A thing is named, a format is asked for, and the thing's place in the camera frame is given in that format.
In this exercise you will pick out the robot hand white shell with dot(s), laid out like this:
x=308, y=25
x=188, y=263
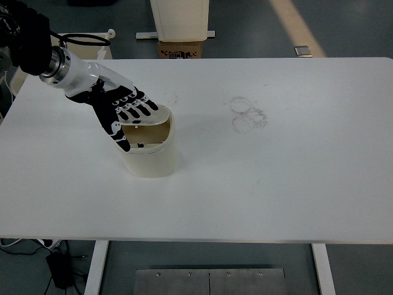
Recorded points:
x=104, y=107

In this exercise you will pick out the cream plastic trash bin with lid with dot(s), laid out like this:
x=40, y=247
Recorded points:
x=150, y=159

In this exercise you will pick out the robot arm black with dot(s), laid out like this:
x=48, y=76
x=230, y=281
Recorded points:
x=27, y=40

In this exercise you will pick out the large white plastic bin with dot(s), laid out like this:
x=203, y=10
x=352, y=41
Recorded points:
x=179, y=18

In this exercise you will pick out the cream plastic open crate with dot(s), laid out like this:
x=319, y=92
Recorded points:
x=83, y=53

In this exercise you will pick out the brown cardboard box black print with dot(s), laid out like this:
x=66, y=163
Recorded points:
x=179, y=49

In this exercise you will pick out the white power strip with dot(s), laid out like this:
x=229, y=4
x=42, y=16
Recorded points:
x=49, y=243

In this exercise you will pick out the white table leg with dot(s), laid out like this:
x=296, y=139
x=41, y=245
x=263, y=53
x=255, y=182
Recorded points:
x=324, y=270
x=95, y=267

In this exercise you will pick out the black power adapter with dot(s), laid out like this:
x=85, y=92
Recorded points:
x=59, y=270

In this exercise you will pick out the small grey metal floor plate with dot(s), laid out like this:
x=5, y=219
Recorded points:
x=303, y=51

